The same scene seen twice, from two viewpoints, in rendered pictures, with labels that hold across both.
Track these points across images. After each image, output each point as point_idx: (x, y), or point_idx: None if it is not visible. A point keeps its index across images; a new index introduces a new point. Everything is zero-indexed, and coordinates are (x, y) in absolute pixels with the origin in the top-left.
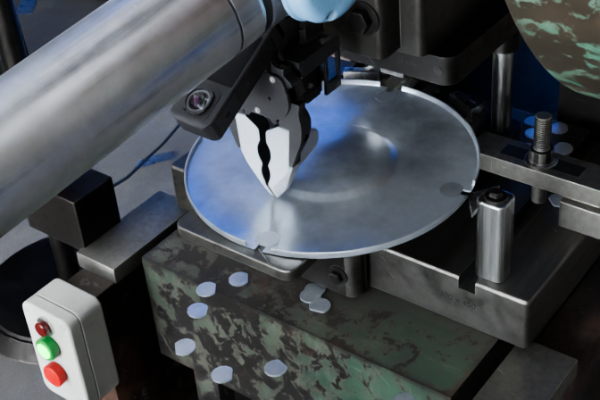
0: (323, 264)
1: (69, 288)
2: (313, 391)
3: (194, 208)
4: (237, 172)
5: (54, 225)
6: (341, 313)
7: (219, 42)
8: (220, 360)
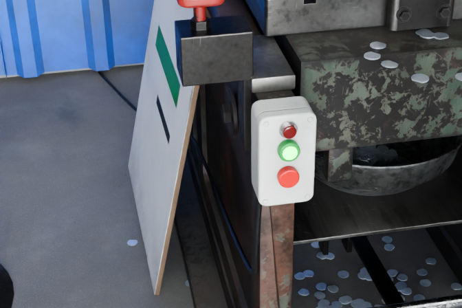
0: (432, 7)
1: (278, 100)
2: (453, 98)
3: None
4: None
5: (220, 68)
6: (456, 34)
7: None
8: (366, 122)
